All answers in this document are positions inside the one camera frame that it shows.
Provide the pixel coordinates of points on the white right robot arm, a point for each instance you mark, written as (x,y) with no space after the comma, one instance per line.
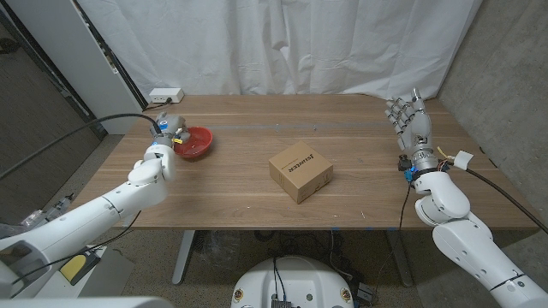
(466,248)

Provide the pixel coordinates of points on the white cabinet panel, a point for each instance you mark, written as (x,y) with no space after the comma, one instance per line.
(81,64)

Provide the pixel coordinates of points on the clear plastic storage bin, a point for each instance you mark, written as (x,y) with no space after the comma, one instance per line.
(6,231)

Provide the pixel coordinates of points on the red bowl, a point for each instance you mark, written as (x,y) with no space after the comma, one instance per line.
(199,143)

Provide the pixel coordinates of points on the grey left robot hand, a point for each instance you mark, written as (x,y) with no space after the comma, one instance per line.
(169,128)

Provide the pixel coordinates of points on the white curtain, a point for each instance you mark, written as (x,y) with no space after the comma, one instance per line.
(278,43)

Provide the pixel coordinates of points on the brown cardboard package box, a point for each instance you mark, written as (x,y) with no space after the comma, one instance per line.
(306,177)

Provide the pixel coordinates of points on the white power strip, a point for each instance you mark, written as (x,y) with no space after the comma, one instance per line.
(164,95)

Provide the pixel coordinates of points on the clear plastic clutter pile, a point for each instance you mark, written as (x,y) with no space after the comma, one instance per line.
(43,214)

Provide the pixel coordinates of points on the grey power adapter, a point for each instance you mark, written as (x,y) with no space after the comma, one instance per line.
(365,293)

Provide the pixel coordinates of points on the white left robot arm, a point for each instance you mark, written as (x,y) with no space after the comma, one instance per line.
(85,218)

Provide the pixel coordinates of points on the yellow black foot pedal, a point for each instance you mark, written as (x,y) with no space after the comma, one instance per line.
(77,267)

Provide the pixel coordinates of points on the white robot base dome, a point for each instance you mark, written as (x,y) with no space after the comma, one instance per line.
(293,282)

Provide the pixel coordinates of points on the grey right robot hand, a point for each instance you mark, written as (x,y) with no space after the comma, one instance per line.
(417,130)

